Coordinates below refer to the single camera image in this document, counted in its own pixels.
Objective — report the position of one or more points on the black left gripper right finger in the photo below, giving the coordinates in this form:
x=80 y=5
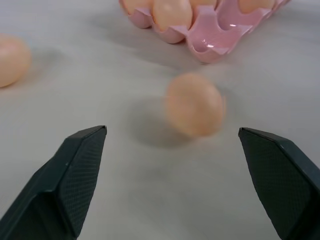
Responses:
x=282 y=185

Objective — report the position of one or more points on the pink plastic egg carton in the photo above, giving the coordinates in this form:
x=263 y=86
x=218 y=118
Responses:
x=212 y=37

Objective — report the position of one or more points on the beige egg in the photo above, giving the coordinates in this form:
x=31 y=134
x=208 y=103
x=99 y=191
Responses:
x=195 y=105
x=255 y=5
x=11 y=61
x=136 y=5
x=172 y=12

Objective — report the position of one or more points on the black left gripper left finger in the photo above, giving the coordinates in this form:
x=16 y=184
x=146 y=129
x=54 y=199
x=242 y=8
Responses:
x=62 y=185

